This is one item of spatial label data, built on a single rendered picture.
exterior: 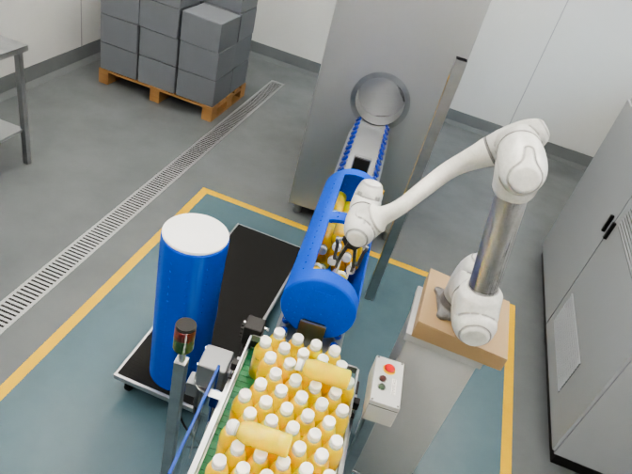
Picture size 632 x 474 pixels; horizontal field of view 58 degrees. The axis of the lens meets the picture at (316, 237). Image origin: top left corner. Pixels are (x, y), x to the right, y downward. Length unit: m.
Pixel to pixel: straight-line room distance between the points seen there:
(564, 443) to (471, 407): 0.52
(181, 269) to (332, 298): 0.67
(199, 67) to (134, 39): 0.67
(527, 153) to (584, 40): 5.16
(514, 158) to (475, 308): 0.56
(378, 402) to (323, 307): 0.42
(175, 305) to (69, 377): 0.89
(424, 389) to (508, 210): 0.98
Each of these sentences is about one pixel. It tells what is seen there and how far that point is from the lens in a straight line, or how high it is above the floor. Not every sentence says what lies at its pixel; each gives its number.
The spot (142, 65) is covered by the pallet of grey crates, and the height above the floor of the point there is 0.32.
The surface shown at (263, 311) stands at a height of 0.15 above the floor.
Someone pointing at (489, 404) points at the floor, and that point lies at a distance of 3.67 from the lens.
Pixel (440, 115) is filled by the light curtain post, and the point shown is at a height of 1.39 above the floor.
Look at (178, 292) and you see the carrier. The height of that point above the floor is 0.82.
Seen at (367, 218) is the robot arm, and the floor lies 1.51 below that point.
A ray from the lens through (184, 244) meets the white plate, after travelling 2.35.
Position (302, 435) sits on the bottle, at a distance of 1.85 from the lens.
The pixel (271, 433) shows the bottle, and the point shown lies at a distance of 1.67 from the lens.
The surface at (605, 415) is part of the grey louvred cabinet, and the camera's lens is 3.32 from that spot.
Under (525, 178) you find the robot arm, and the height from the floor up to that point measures 1.84.
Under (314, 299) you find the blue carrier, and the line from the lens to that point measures 2.07.
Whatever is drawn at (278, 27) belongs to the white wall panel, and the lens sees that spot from 7.28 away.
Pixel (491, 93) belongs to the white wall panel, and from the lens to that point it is 6.97.
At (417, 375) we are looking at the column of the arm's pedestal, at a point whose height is 0.79.
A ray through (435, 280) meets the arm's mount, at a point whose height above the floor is 1.08.
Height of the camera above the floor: 2.52
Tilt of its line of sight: 36 degrees down
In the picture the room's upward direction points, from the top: 16 degrees clockwise
